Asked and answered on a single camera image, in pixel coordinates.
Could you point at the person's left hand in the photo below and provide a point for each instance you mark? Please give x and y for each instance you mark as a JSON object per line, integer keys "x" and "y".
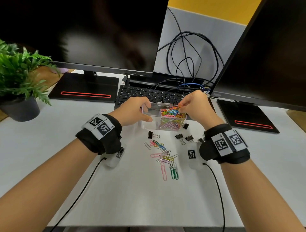
{"x": 129, "y": 112}

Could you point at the person's right hand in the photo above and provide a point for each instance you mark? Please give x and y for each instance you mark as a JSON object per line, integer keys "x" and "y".
{"x": 200, "y": 107}

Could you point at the small bunch of paper clips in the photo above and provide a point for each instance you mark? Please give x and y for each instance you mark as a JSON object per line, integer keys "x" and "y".
{"x": 181, "y": 105}

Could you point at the clear plastic divided box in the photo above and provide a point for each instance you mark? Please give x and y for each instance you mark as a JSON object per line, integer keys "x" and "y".
{"x": 150, "y": 112}

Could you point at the pile of black binder clips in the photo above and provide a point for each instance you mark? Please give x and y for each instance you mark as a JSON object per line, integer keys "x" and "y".
{"x": 150, "y": 135}

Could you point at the heap of sorted paper clips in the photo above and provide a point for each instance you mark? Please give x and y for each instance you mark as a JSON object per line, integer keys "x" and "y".
{"x": 172, "y": 119}

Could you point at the pile of colourful paper clips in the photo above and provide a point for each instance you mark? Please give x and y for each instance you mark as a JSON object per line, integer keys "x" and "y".
{"x": 165, "y": 157}

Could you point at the person's left forearm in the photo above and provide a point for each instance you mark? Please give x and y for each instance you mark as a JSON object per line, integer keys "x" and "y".
{"x": 35, "y": 193}

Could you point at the person's right forearm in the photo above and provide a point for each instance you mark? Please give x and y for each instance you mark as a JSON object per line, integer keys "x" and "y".
{"x": 255, "y": 198}

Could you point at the brown cardboard box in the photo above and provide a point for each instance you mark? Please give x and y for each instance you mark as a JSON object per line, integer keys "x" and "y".
{"x": 298, "y": 119}
{"x": 47, "y": 76}

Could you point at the black keyboard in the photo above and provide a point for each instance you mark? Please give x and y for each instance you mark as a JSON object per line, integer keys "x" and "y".
{"x": 153, "y": 94}

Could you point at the black usb plug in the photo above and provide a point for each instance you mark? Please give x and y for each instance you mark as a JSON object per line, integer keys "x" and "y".
{"x": 124, "y": 79}

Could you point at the black monitor stand red stripe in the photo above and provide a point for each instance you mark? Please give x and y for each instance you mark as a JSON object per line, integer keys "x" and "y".
{"x": 83, "y": 84}
{"x": 243, "y": 113}

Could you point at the grey desk partition panel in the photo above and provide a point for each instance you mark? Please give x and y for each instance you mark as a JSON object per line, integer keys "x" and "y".
{"x": 165, "y": 62}

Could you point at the lilac cup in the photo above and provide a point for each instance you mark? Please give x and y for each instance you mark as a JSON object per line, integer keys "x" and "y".
{"x": 62, "y": 70}

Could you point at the black computer monitor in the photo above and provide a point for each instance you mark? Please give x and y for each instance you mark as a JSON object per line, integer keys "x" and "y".
{"x": 83, "y": 28}
{"x": 270, "y": 55}

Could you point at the green plant in black pot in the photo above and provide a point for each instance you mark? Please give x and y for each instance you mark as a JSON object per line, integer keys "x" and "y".
{"x": 22, "y": 110}

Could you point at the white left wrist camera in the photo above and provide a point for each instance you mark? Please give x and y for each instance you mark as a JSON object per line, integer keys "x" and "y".
{"x": 112, "y": 162}

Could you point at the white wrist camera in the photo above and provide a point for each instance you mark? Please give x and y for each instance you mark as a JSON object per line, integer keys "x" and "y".
{"x": 193, "y": 163}
{"x": 112, "y": 162}

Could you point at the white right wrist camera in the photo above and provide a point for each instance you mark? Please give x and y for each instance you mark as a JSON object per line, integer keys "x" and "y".
{"x": 193, "y": 163}

